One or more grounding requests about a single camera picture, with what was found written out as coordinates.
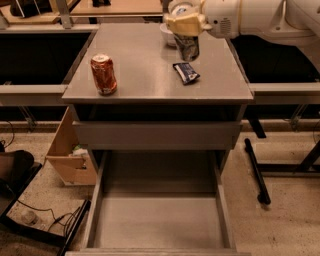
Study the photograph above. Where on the dark blue snack packet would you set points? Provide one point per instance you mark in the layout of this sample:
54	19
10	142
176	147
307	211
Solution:
186	72

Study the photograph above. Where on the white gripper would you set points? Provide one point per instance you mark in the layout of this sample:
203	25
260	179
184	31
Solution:
221	18

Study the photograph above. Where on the brown cardboard box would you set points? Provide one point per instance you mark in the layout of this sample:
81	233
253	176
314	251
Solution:
73	168

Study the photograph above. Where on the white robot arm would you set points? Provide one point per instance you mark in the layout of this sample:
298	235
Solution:
286	22

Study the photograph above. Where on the dark bag on left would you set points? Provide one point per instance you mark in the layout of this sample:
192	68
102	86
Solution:
14	170

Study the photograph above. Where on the open grey middle drawer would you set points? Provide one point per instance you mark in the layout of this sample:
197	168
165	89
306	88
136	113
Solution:
158	203

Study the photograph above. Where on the grey drawer cabinet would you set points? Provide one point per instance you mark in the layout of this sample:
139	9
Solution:
150	90

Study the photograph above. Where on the closed grey top drawer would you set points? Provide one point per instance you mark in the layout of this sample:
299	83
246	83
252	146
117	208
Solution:
134	135

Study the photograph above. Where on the orange soda can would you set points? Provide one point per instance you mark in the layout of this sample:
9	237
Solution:
103	74

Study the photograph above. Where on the silver redbull can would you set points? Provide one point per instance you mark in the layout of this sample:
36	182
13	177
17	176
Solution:
188	47

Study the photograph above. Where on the white ceramic bowl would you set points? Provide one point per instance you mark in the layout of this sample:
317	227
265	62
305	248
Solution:
167	35

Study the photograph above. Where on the black metal frame leg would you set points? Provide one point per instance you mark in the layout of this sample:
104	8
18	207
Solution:
263	196

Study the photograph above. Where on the black tray frame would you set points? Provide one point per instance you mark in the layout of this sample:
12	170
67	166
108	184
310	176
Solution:
36	223

